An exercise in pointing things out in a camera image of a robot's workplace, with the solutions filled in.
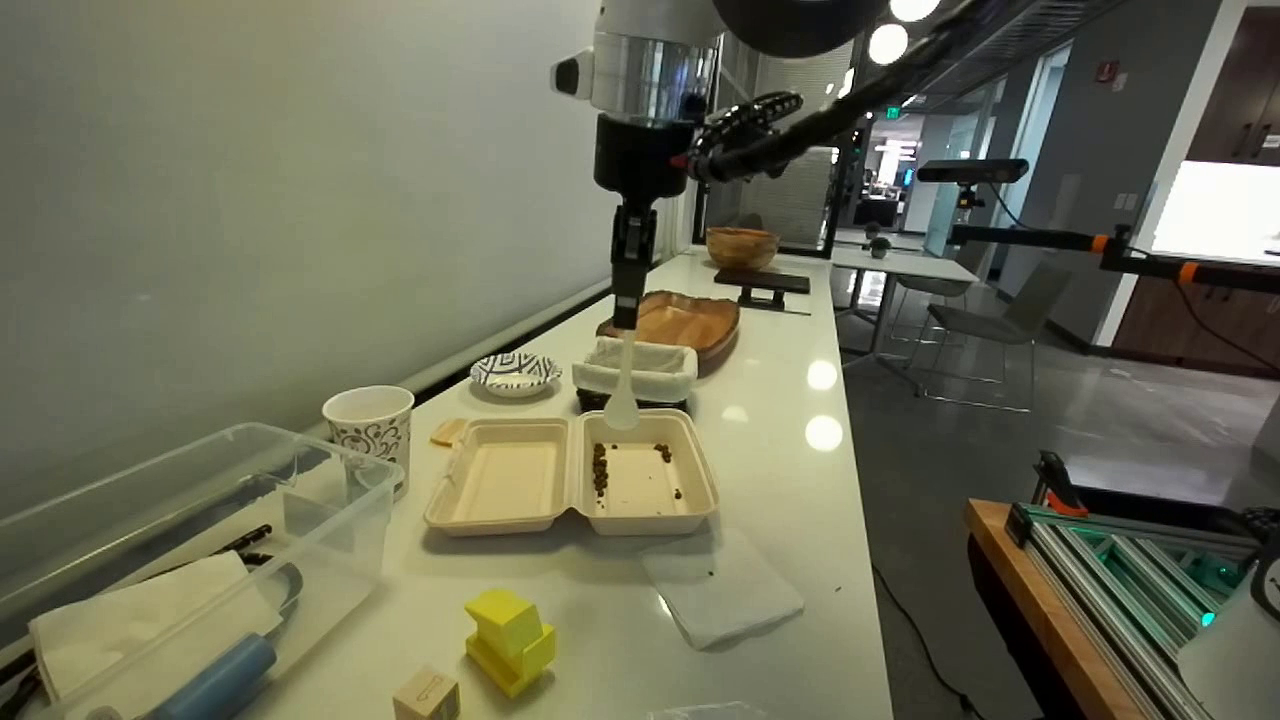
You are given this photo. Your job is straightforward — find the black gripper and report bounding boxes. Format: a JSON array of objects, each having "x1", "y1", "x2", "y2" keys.
[{"x1": 593, "y1": 117, "x2": 699, "y2": 334}]

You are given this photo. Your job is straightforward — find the white plastic spoon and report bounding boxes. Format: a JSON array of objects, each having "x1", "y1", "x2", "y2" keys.
[{"x1": 601, "y1": 329, "x2": 647, "y2": 442}]

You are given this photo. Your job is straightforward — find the beige clamshell takeaway pack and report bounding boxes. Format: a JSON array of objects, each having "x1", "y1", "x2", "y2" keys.
[{"x1": 420, "y1": 406, "x2": 728, "y2": 545}]

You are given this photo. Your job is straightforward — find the patterned white paper cup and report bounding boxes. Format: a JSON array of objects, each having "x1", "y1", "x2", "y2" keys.
[{"x1": 322, "y1": 379, "x2": 420, "y2": 492}]

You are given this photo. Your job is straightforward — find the brown wooden tray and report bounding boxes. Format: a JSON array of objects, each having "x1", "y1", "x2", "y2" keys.
[{"x1": 593, "y1": 287, "x2": 745, "y2": 379}]

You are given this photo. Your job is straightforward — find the wooden bowl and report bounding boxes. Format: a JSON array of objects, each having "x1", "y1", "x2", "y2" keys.
[{"x1": 699, "y1": 222, "x2": 783, "y2": 277}]

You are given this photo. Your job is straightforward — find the white square bowl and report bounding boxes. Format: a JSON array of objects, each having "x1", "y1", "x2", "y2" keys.
[{"x1": 568, "y1": 334, "x2": 705, "y2": 412}]

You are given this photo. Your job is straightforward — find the black flat stand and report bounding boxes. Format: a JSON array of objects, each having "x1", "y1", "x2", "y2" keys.
[{"x1": 714, "y1": 261, "x2": 817, "y2": 318}]

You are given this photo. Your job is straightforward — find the small patterned saucer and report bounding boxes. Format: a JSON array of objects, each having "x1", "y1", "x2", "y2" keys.
[{"x1": 467, "y1": 347, "x2": 568, "y2": 410}]

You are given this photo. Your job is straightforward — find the white background desk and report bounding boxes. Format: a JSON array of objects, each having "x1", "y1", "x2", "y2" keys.
[{"x1": 833, "y1": 235, "x2": 983, "y2": 357}]

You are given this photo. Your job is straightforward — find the white paper napkin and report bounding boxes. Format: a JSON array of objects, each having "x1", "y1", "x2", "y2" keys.
[{"x1": 641, "y1": 529, "x2": 810, "y2": 658}]

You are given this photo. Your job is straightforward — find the yellow stepped block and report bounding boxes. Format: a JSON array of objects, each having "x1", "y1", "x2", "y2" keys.
[{"x1": 461, "y1": 589, "x2": 562, "y2": 703}]

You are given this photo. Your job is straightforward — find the black boom with orange clamps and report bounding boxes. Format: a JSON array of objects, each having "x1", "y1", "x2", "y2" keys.
[{"x1": 948, "y1": 222, "x2": 1280, "y2": 293}]

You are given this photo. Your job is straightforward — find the small wooden cube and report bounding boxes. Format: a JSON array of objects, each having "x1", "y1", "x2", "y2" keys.
[{"x1": 391, "y1": 664, "x2": 463, "y2": 720}]

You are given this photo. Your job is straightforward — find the clear plastic storage bin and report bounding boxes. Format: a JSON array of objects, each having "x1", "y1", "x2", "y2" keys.
[{"x1": 0, "y1": 420, "x2": 403, "y2": 720}]

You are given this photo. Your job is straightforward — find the wooden base table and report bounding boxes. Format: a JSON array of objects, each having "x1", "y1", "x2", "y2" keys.
[{"x1": 963, "y1": 498, "x2": 1165, "y2": 720}]

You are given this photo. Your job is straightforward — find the white folded tissue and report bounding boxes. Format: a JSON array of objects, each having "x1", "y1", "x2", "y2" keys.
[{"x1": 27, "y1": 549, "x2": 287, "y2": 709}]

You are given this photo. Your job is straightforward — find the black camera on stand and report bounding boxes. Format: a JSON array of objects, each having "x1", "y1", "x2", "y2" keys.
[{"x1": 916, "y1": 155, "x2": 1032, "y2": 257}]

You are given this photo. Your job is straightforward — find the black floor cable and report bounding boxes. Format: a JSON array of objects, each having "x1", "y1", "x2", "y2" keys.
[{"x1": 872, "y1": 565, "x2": 991, "y2": 720}]

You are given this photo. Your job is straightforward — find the blue handled tool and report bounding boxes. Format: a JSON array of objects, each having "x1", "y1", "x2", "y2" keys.
[{"x1": 152, "y1": 565, "x2": 309, "y2": 720}]

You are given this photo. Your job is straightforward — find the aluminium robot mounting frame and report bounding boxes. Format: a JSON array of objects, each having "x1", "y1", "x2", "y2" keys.
[{"x1": 1004, "y1": 451, "x2": 1280, "y2": 720}]

